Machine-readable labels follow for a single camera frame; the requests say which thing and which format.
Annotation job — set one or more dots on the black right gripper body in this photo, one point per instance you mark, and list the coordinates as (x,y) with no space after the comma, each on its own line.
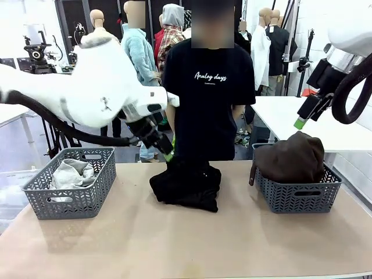
(325,78)

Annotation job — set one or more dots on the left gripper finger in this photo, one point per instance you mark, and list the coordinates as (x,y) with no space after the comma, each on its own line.
(173,143)
(168,152)

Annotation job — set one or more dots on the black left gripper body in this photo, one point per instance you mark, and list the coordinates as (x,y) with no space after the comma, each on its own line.
(145,130)

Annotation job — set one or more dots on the dark brown garment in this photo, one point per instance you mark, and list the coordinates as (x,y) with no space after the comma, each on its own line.
(290,160)

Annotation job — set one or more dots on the light grey garment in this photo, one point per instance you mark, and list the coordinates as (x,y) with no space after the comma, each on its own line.
(69,174)

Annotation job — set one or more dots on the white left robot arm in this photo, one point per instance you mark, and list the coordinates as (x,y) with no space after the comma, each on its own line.
(96,81)

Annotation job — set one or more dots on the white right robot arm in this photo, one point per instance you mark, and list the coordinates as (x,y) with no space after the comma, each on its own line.
(348,29)

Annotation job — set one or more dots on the person's right forearm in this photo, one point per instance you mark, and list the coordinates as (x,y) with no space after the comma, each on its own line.
(170,119)

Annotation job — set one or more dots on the red cloth item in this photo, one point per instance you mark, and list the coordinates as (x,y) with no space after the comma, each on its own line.
(309,93)

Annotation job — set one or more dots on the white work table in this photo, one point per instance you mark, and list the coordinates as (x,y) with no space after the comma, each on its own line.
(279,116)
(8,113)

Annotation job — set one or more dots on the black light stand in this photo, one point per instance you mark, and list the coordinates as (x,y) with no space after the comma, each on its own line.
(309,43)

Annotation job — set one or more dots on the mannequin in black shirt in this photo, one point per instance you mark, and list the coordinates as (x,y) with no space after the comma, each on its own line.
(279,49)

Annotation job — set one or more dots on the person in black t-shirt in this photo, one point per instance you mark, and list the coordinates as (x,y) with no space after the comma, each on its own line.
(209,101)

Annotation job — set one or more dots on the mannequin in white shirt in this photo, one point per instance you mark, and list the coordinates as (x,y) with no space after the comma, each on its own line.
(260,58)

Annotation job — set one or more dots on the mannequin in light blue fleece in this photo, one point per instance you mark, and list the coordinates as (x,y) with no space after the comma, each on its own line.
(139,52)

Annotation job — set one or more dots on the mannequin in red top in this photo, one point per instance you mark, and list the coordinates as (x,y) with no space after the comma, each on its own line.
(159,40)

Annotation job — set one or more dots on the mannequin in dark suit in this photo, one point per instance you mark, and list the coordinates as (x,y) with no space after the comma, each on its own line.
(242,37)

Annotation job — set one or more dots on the mannequin in plaid hooded shirt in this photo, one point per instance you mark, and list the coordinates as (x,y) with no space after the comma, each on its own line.
(171,37)

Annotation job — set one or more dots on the grey perforated plastic basket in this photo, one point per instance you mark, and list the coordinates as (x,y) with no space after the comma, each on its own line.
(72,207)
(290,206)

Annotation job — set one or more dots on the mannequin in beige jacket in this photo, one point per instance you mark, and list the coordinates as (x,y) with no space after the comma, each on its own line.
(97,19)

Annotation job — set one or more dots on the black monitor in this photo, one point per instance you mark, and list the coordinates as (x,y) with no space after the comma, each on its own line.
(24,64)
(7,64)

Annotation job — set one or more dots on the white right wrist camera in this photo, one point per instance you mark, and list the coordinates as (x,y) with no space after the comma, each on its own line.
(303,65)

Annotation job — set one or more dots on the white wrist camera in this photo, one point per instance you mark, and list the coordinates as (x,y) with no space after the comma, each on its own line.
(303,65)
(173,100)

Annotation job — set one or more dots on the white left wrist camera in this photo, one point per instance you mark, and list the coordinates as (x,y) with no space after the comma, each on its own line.
(173,100)

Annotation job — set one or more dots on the black camera tripod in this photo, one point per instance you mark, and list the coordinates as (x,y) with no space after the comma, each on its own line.
(55,136)

